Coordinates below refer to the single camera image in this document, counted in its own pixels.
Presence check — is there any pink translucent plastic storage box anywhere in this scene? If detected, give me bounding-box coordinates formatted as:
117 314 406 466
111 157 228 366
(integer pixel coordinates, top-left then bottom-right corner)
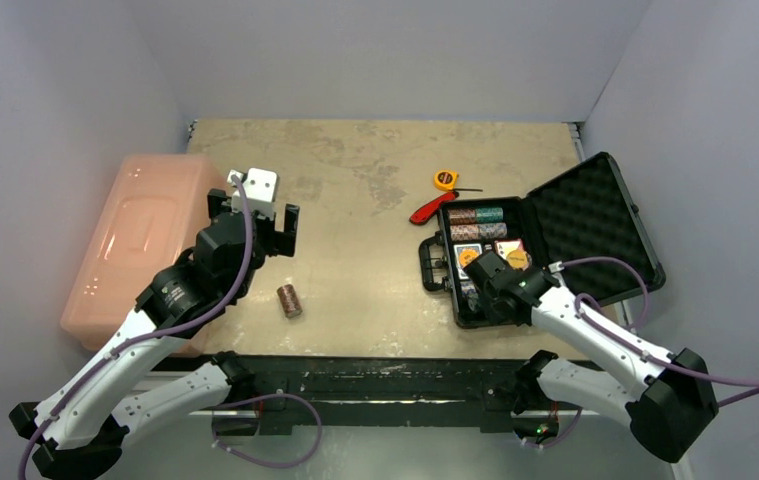
60 154 227 351

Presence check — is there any orange black chip stack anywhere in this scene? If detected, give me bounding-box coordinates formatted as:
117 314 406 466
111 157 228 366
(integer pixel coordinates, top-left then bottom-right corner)
447 208 477 225

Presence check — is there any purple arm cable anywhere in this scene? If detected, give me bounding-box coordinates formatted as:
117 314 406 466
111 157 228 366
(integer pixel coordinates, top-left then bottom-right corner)
521 256 759 452
16 173 325 480

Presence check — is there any red black utility knife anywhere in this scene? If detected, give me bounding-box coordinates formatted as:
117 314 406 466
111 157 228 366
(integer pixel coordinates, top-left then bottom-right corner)
409 190 459 226

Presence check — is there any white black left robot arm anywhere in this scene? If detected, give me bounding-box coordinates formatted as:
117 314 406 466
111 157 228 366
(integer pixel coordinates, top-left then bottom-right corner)
9 188 300 479

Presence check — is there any red playing card deck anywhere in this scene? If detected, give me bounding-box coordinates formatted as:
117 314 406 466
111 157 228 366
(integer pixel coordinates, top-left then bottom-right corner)
494 239 532 270

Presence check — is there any green chip stack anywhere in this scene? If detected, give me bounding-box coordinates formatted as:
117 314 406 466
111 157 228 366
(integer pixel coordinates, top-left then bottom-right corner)
474 207 504 224

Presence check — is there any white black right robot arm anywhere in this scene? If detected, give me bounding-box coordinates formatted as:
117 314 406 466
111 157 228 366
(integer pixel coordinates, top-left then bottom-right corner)
464 252 719 463

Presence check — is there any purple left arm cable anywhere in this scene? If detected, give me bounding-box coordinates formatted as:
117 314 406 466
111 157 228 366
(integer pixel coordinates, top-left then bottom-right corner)
16 173 325 480

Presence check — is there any orange blue chip stack right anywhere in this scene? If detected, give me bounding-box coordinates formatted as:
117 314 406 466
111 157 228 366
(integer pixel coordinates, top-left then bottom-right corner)
477 222 508 240

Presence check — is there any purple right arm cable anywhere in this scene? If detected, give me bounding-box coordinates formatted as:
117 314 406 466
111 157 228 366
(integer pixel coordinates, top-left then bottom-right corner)
521 256 759 452

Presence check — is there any blue playing card deck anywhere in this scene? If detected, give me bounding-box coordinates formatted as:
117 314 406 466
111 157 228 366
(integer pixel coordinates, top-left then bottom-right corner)
453 243 483 281

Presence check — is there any yellow tape measure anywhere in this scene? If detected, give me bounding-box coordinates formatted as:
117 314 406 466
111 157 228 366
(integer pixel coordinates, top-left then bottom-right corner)
433 170 482 192

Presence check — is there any red brown poker chip stack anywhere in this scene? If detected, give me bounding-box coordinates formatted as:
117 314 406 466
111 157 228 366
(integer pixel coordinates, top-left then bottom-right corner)
277 284 303 319

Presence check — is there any black poker set case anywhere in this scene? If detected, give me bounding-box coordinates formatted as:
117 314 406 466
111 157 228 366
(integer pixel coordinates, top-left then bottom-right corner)
418 152 666 329

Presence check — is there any pink blue chip stack left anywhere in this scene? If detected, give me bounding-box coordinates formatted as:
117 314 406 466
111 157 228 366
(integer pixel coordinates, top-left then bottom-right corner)
449 224 481 242

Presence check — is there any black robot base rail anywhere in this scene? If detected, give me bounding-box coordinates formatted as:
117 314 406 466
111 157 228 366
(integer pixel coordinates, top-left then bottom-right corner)
90 354 619 439

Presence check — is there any orange small blind button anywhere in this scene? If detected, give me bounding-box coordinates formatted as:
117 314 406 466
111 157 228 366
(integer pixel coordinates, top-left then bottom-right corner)
457 248 481 268

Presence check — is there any orange big blind button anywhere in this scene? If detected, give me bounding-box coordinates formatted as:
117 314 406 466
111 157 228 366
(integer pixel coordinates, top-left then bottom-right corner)
505 249 531 270

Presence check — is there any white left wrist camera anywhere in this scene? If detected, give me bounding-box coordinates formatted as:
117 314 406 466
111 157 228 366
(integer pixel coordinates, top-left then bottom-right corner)
227 168 279 219

